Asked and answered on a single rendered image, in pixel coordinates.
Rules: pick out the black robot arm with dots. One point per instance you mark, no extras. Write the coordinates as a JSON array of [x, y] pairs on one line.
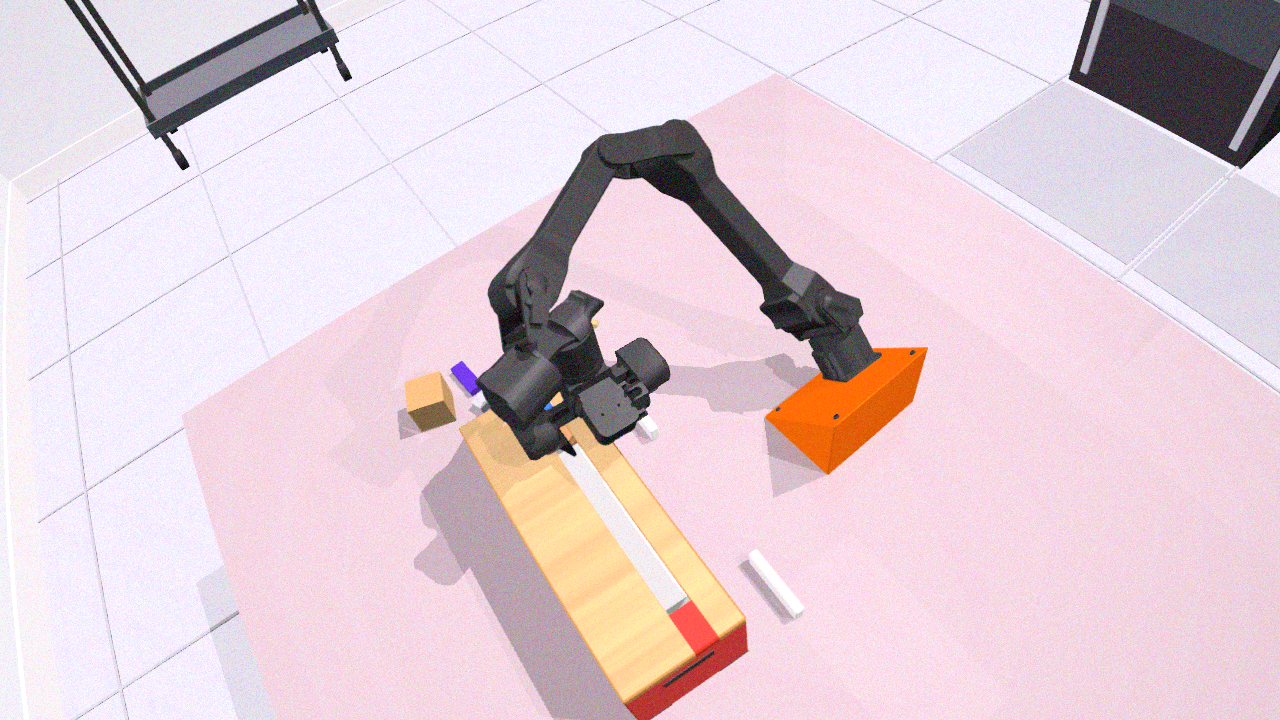
[[541, 347]]

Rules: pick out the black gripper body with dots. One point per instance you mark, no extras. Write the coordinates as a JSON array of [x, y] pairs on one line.
[[638, 361]]

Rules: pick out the purple rectangular block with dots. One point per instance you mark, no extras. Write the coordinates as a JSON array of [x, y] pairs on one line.
[[466, 377]]

